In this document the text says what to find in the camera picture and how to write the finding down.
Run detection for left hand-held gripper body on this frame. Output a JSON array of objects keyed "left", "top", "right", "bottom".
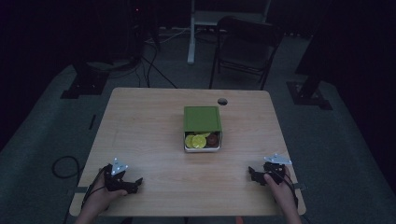
[{"left": 103, "top": 157, "right": 135, "bottom": 191}]

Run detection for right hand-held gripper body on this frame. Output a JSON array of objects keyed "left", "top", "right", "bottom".
[{"left": 262, "top": 153, "right": 293, "bottom": 185}]

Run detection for white lunch box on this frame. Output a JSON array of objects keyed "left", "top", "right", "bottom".
[{"left": 183, "top": 130, "right": 222, "bottom": 154}]

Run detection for person's left hand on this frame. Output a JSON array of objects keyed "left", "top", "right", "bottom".
[{"left": 85, "top": 167, "right": 129, "bottom": 211}]

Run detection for person's right hand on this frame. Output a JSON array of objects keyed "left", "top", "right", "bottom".
[{"left": 263, "top": 167, "right": 297, "bottom": 203}]

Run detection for brown round food piece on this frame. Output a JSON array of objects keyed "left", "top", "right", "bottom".
[{"left": 206, "top": 133, "right": 219, "bottom": 147}]

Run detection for black stand base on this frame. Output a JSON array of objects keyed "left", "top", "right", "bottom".
[
  {"left": 60, "top": 61, "right": 110, "bottom": 100},
  {"left": 286, "top": 73, "right": 333, "bottom": 111}
]

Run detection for black folding chair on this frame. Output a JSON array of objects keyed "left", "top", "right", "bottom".
[{"left": 208, "top": 16, "right": 285, "bottom": 91}]

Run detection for right hand-held gripper cable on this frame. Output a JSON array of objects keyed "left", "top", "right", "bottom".
[{"left": 279, "top": 171, "right": 300, "bottom": 209}]

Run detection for hand-held gripper cable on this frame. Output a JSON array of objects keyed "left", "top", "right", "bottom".
[
  {"left": 80, "top": 167, "right": 106, "bottom": 210},
  {"left": 279, "top": 171, "right": 300, "bottom": 209}
]

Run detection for left hand-held gripper cable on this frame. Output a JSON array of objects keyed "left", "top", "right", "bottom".
[{"left": 80, "top": 167, "right": 106, "bottom": 210}]

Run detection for black looped floor cable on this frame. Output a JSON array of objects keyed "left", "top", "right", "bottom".
[{"left": 51, "top": 155, "right": 82, "bottom": 180}]

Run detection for black floor cables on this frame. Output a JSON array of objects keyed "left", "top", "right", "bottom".
[{"left": 135, "top": 38, "right": 179, "bottom": 90}]

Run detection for white desk frame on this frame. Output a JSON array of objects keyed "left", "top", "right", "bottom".
[{"left": 187, "top": 0, "right": 273, "bottom": 65}]

